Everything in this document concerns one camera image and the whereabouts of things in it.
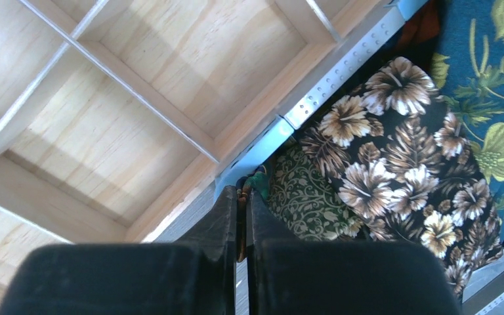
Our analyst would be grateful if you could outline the blue tie yellow leaves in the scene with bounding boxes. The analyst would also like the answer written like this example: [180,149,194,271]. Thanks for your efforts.
[432,1,504,239]

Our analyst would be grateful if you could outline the brown floral black tie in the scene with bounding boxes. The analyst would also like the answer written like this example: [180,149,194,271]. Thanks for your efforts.
[299,56,503,297]

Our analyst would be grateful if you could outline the green vine pattern tie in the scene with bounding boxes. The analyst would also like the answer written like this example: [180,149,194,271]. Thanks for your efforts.
[266,144,366,242]

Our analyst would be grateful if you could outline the aluminium front rail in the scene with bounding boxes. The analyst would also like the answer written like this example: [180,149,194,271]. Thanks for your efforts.
[462,256,504,314]

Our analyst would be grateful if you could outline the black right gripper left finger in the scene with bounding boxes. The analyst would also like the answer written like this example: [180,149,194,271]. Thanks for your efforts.
[0,186,238,314]

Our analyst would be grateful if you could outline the wooden compartment tray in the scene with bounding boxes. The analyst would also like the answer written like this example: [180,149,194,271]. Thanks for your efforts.
[0,1,385,301]

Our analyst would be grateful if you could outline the blue orange green tie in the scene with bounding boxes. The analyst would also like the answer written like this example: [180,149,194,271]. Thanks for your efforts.
[236,164,270,263]

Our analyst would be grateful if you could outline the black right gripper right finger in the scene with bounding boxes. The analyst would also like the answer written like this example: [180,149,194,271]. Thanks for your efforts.
[247,192,462,314]

